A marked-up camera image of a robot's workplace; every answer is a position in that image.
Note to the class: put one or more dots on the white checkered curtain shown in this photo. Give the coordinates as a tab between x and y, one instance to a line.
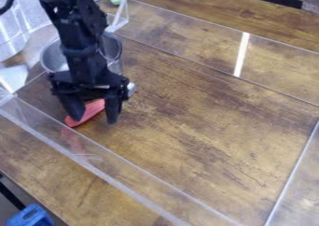
23	20

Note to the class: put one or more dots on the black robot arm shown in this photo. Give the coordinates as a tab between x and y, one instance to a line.
90	49

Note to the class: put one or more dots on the pink handled metal spoon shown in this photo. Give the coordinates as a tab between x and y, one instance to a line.
94	102

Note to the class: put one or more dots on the clear acrylic barrier wall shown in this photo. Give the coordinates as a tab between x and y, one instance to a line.
163	198

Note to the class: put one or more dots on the stainless steel pot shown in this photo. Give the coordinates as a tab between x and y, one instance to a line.
53	59

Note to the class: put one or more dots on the blue plastic crate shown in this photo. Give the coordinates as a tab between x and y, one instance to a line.
31	216

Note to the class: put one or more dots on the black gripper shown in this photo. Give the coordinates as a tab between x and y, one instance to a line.
83	76

